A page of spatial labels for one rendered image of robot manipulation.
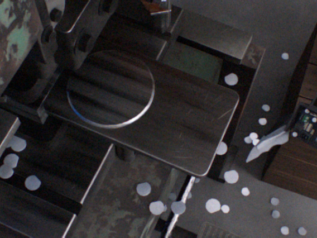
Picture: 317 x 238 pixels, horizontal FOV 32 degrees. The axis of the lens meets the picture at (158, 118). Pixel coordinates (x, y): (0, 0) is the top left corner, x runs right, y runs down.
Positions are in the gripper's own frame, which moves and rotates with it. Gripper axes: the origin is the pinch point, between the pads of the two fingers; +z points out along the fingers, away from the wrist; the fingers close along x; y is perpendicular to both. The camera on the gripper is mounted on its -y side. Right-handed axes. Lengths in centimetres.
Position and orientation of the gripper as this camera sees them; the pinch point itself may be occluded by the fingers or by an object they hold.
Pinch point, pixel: (286, 185)
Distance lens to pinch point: 95.7
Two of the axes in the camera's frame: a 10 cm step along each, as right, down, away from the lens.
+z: -4.3, 8.9, 1.8
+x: 8.1, 4.6, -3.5
